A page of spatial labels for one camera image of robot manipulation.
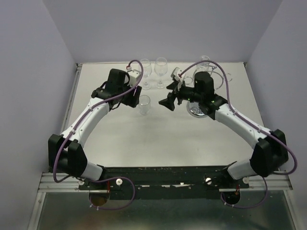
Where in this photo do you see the clear wine glass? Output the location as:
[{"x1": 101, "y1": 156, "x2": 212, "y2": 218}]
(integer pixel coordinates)
[{"x1": 141, "y1": 58, "x2": 152, "y2": 90}]

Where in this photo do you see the aluminium rail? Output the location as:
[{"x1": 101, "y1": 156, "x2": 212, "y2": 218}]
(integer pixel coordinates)
[
  {"x1": 38, "y1": 173, "x2": 293, "y2": 193},
  {"x1": 61, "y1": 63, "x2": 83, "y2": 131}
]

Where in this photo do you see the aluminium front rail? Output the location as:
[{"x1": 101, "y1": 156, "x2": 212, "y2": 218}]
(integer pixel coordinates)
[{"x1": 38, "y1": 173, "x2": 293, "y2": 193}]

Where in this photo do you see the aluminium left side rail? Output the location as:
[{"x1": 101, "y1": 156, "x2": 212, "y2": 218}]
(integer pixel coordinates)
[{"x1": 61, "y1": 63, "x2": 83, "y2": 131}]

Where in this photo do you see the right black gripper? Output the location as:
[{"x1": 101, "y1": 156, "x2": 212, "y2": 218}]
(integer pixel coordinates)
[{"x1": 158, "y1": 80, "x2": 202, "y2": 111}]

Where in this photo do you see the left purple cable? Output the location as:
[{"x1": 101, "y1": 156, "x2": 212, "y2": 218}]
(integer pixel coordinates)
[{"x1": 52, "y1": 59, "x2": 144, "y2": 211}]

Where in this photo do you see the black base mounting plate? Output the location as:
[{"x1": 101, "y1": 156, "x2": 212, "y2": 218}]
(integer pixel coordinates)
[{"x1": 79, "y1": 166, "x2": 249, "y2": 200}]

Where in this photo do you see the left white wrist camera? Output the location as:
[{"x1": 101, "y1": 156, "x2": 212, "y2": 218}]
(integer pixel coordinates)
[{"x1": 127, "y1": 69, "x2": 141, "y2": 87}]

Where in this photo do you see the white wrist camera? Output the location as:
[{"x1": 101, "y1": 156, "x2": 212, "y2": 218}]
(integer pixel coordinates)
[
  {"x1": 171, "y1": 67, "x2": 185, "y2": 81},
  {"x1": 127, "y1": 69, "x2": 141, "y2": 87}
]

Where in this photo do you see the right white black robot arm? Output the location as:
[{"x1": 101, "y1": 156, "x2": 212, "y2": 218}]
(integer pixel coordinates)
[{"x1": 159, "y1": 68, "x2": 288, "y2": 188}]

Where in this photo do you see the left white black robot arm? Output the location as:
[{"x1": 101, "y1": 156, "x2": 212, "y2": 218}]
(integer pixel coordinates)
[{"x1": 48, "y1": 67, "x2": 142, "y2": 189}]

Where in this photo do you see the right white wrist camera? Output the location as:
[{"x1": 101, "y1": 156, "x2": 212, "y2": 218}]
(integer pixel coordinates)
[{"x1": 171, "y1": 67, "x2": 185, "y2": 81}]

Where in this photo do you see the chrome wine glass rack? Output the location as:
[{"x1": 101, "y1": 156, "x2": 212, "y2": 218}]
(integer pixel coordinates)
[{"x1": 187, "y1": 71, "x2": 228, "y2": 120}]

